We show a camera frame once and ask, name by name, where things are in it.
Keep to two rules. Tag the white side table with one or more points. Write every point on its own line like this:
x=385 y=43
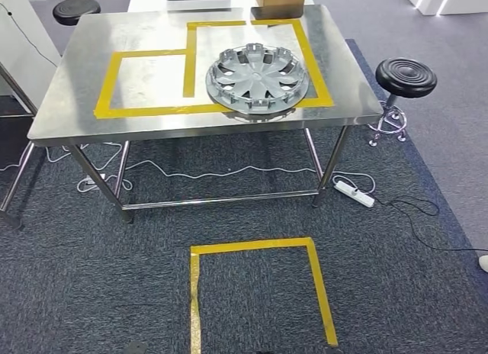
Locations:
x=23 y=48

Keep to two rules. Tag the white power strip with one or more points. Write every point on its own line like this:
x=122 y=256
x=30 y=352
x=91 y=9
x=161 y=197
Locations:
x=354 y=194

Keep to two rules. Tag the silver plastic wheel hubcap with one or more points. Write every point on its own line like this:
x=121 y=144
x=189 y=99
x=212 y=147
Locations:
x=257 y=79

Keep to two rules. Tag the white lit furniture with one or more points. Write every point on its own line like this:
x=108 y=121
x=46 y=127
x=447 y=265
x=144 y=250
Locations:
x=457 y=0

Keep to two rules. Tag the brown cardboard box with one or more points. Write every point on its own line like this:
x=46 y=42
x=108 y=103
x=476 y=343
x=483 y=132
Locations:
x=280 y=5

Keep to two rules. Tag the black round stool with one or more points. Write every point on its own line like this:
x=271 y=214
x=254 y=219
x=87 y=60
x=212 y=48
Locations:
x=406 y=76
x=76 y=9

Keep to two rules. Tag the stainless steel workbench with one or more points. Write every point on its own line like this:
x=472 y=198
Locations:
x=76 y=89

